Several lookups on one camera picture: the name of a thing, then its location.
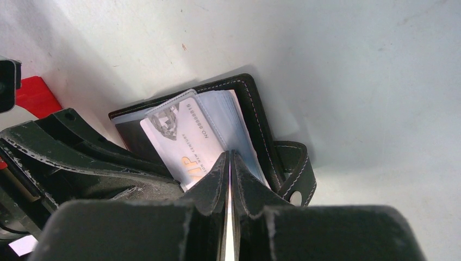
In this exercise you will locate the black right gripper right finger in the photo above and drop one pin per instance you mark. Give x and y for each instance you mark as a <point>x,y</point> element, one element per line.
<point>267,227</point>

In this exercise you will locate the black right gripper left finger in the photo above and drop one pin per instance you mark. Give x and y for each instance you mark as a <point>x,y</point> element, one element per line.
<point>192,227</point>

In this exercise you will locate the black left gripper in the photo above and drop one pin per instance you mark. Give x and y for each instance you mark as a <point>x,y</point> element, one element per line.
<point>61,158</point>

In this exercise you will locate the black leather card holder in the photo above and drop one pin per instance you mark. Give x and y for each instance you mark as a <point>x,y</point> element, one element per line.
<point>234,110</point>

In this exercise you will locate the red plastic bin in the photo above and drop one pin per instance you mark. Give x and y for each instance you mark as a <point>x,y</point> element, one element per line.
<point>33,100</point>

